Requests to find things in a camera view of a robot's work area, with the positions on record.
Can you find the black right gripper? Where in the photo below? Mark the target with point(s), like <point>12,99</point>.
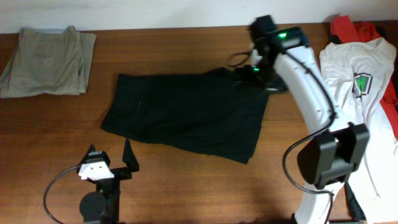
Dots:
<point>278,85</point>

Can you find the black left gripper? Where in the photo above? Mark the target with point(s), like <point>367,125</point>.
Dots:
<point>132,164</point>

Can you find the black shorts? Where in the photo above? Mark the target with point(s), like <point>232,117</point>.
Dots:
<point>211,113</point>

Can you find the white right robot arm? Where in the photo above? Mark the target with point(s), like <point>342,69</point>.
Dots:
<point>321,163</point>

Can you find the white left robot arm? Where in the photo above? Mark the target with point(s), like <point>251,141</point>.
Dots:
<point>102,205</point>

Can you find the white t-shirt with logo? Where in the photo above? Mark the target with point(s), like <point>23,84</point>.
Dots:
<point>357,75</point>

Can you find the red garment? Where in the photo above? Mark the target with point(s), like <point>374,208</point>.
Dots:
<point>343,30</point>

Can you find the khaki folded shorts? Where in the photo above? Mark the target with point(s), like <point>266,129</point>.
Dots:
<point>56,62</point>

